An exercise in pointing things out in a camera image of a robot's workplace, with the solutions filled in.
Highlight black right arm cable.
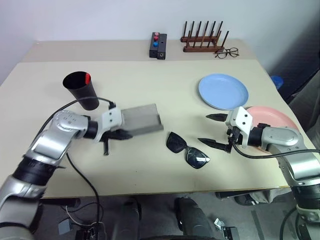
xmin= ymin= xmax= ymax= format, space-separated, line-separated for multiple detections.
xmin=230 ymin=139 xmax=320 ymax=160

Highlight grey glasses case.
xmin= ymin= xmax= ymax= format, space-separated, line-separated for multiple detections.
xmin=120 ymin=103 xmax=165 ymax=138

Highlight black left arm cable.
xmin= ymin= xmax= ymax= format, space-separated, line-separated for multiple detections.
xmin=39 ymin=96 xmax=117 ymax=135

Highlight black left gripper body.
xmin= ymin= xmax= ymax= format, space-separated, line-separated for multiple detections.
xmin=100 ymin=128 xmax=120 ymax=143

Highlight black thin-framed eyeglasses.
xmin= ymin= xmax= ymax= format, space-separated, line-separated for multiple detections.
xmin=214 ymin=47 xmax=240 ymax=60

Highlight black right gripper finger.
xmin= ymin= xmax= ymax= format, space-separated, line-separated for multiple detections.
xmin=205 ymin=113 xmax=230 ymax=123
xmin=197 ymin=137 xmax=227 ymax=151

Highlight pink plate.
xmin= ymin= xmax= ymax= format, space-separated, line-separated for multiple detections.
xmin=245 ymin=106 xmax=300 ymax=154

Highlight blue round lid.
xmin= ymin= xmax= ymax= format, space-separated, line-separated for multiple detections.
xmin=270 ymin=75 xmax=284 ymax=90

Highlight brown wooden plate rack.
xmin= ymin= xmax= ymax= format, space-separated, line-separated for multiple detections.
xmin=180 ymin=20 xmax=230 ymax=54

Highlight black cable hanging below arm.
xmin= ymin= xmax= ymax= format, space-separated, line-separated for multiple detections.
xmin=65 ymin=152 xmax=102 ymax=227

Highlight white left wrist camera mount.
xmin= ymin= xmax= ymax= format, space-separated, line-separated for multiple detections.
xmin=95 ymin=107 xmax=125 ymax=144

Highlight dark carbon-pattern panel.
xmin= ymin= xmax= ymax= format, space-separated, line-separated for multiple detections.
xmin=271 ymin=48 xmax=320 ymax=102

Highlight black cable at robot hip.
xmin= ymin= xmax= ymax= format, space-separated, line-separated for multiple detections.
xmin=279 ymin=206 xmax=299 ymax=240

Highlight black box with coloured buttons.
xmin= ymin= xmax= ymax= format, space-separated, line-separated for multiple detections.
xmin=148 ymin=31 xmax=161 ymax=59

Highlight small black box on floor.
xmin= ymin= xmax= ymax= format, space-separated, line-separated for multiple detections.
xmin=220 ymin=225 xmax=240 ymax=240

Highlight black sunglasses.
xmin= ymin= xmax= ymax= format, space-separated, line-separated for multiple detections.
xmin=166 ymin=131 xmax=212 ymax=170

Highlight black cup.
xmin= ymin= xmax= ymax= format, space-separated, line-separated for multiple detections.
xmin=62 ymin=71 xmax=99 ymax=111

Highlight blue plate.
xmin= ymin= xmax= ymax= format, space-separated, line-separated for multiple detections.
xmin=198 ymin=73 xmax=250 ymax=111

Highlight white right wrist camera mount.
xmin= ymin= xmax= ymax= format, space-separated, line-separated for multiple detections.
xmin=224 ymin=106 xmax=254 ymax=149

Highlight dark rounded shape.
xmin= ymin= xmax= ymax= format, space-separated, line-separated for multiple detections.
xmin=174 ymin=196 xmax=215 ymax=240

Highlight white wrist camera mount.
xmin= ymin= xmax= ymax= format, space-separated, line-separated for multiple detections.
xmin=224 ymin=106 xmax=254 ymax=149
xmin=95 ymin=107 xmax=125 ymax=144

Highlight small grey block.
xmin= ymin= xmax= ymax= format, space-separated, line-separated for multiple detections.
xmin=58 ymin=219 xmax=71 ymax=235

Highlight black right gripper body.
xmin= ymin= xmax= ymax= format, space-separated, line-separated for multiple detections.
xmin=223 ymin=126 xmax=243 ymax=154

